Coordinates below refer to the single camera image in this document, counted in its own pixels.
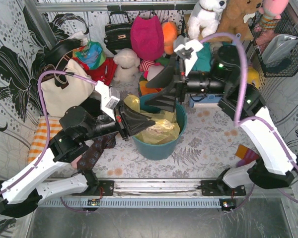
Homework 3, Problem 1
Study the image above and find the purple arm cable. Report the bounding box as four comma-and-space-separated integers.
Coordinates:
198, 32, 298, 211
0, 70, 97, 215

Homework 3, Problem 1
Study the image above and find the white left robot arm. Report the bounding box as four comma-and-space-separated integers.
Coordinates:
0, 102, 155, 218

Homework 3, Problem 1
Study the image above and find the black wire basket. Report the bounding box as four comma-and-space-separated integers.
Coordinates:
250, 10, 298, 77

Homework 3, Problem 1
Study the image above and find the teal plastic trash bin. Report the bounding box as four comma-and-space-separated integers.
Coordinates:
128, 94, 187, 160

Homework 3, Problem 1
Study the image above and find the dark floral necktie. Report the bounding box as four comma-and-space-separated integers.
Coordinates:
76, 133, 116, 172

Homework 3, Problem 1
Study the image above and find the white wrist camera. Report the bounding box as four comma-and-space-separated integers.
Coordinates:
173, 35, 203, 76
94, 81, 120, 121

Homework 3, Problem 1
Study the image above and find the colourful silk scarf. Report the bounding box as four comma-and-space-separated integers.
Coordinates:
72, 41, 106, 70

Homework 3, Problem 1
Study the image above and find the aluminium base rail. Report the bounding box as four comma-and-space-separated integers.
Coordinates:
37, 177, 294, 211

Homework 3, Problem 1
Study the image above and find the black metal shelf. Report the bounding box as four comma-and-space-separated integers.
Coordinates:
179, 13, 258, 75

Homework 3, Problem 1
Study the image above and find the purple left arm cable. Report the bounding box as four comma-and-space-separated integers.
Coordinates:
0, 70, 97, 215

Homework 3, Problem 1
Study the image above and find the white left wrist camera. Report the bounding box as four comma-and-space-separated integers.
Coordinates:
94, 81, 120, 121

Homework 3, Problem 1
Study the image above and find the purple orange sock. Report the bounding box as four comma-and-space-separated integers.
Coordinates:
235, 144, 259, 167

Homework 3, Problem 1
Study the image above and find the brown teddy bear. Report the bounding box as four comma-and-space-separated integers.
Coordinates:
217, 0, 263, 41

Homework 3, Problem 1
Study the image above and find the magenta fuzzy bag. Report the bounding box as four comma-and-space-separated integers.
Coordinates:
131, 15, 164, 60

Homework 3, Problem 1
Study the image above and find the orange plush toy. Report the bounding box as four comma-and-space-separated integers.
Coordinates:
161, 21, 177, 55

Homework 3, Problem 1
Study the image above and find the white plush dog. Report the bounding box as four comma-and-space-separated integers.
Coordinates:
188, 0, 227, 39

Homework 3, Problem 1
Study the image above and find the white plush lamb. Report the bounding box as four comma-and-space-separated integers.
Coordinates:
113, 48, 140, 83

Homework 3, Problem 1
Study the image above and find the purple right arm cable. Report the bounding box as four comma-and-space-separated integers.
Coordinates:
198, 32, 298, 211

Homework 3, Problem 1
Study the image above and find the pink cloth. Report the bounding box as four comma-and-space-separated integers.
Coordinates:
71, 158, 80, 169

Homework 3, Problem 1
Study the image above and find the yellow plush duck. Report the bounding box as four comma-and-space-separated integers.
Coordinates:
247, 67, 260, 89

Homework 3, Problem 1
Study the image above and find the black hat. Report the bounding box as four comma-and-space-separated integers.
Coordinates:
44, 39, 81, 65

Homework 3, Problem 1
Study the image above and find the pink striped plush doll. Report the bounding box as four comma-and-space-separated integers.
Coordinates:
139, 60, 164, 81

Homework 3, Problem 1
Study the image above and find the orange checked towel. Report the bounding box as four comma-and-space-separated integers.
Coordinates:
27, 116, 62, 164

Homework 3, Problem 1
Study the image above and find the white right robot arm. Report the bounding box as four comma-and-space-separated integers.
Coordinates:
145, 44, 297, 193

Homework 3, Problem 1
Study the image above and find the red garment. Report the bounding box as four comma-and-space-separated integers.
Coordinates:
78, 58, 117, 86

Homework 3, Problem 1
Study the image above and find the teal folded cloth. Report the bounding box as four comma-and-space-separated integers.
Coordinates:
191, 43, 211, 71

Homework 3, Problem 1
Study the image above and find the silver foil pouch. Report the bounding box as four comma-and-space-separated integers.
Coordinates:
261, 34, 298, 64

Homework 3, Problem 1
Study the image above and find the black leather handbag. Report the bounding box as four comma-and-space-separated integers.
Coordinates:
103, 11, 133, 55

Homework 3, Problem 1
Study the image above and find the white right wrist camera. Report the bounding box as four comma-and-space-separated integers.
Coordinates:
173, 35, 203, 76

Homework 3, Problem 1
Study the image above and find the cream canvas tote bag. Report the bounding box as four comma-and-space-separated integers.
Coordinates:
37, 58, 95, 118

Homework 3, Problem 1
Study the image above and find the pink plush toy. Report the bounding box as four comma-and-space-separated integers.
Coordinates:
255, 0, 289, 30

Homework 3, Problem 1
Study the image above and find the yellow plastic trash bag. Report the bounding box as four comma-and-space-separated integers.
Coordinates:
124, 93, 181, 145

